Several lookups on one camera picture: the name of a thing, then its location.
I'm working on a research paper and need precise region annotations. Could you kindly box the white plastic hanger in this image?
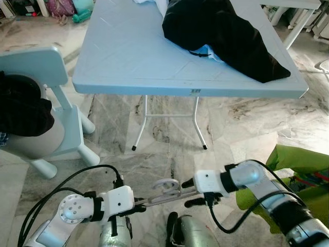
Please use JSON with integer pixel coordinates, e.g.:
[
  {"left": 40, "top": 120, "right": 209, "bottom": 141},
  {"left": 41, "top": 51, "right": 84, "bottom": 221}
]
[{"left": 136, "top": 177, "right": 199, "bottom": 208}]

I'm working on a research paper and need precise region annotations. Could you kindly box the black garment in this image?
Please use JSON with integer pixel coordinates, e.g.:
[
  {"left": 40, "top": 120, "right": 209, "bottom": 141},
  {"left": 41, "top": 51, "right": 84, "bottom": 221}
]
[
  {"left": 161, "top": 0, "right": 292, "bottom": 84},
  {"left": 0, "top": 70, "right": 56, "bottom": 138}
]

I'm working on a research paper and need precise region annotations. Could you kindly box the silver right robot leg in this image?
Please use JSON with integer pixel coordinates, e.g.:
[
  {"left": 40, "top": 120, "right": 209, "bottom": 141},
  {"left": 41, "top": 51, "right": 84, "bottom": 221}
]
[{"left": 164, "top": 211, "right": 223, "bottom": 247}]

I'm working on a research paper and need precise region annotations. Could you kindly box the silver robot leg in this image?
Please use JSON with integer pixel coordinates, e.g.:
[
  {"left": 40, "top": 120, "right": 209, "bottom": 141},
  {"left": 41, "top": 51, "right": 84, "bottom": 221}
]
[
  {"left": 164, "top": 211, "right": 223, "bottom": 247},
  {"left": 98, "top": 215, "right": 134, "bottom": 247}
]

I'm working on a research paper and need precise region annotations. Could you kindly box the silver left robot leg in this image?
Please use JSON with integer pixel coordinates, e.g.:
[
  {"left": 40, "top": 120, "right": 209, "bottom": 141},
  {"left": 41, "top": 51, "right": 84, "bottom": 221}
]
[{"left": 98, "top": 215, "right": 134, "bottom": 247}]

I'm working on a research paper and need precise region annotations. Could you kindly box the green t-shirt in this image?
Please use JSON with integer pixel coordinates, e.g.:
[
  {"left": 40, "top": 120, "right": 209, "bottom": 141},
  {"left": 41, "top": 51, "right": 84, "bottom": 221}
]
[{"left": 234, "top": 144, "right": 329, "bottom": 228}]

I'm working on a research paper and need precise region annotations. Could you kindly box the grey laundry basket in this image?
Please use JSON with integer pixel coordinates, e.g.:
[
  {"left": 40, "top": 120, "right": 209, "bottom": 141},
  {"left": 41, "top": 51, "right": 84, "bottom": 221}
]
[{"left": 0, "top": 74, "right": 66, "bottom": 161}]

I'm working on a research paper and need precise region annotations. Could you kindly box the light blue folding table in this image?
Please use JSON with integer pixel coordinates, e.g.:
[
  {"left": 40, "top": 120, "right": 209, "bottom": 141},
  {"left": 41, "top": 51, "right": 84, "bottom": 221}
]
[{"left": 71, "top": 0, "right": 309, "bottom": 151}]

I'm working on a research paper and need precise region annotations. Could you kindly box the light blue chair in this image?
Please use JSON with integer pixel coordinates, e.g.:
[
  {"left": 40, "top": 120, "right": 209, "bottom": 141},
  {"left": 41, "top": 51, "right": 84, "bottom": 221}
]
[{"left": 0, "top": 46, "right": 101, "bottom": 180}]

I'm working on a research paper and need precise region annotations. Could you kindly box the teal bottle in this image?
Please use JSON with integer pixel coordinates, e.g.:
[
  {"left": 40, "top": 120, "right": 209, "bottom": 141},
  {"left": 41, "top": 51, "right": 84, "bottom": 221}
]
[{"left": 72, "top": 0, "right": 96, "bottom": 24}]

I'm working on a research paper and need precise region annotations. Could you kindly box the white folding table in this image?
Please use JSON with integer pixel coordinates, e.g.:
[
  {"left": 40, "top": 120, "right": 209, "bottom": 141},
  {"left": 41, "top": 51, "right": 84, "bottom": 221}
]
[{"left": 231, "top": 0, "right": 323, "bottom": 50}]

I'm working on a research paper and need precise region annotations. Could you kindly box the pink bag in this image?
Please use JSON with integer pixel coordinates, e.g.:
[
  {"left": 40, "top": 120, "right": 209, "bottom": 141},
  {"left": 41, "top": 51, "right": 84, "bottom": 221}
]
[{"left": 46, "top": 0, "right": 76, "bottom": 17}]

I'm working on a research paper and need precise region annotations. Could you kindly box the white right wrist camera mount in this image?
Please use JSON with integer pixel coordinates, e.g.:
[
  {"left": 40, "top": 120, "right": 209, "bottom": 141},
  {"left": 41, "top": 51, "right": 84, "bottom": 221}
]
[{"left": 193, "top": 169, "right": 225, "bottom": 199}]

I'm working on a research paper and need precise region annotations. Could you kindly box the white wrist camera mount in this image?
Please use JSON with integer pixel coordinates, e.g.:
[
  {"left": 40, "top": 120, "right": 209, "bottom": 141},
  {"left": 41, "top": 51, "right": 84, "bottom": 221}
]
[
  {"left": 97, "top": 185, "right": 136, "bottom": 223},
  {"left": 193, "top": 169, "right": 225, "bottom": 199}
]

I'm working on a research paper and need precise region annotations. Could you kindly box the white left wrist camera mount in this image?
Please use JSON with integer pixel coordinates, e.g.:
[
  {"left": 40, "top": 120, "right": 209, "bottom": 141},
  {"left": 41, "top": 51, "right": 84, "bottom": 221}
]
[{"left": 97, "top": 185, "right": 136, "bottom": 223}]

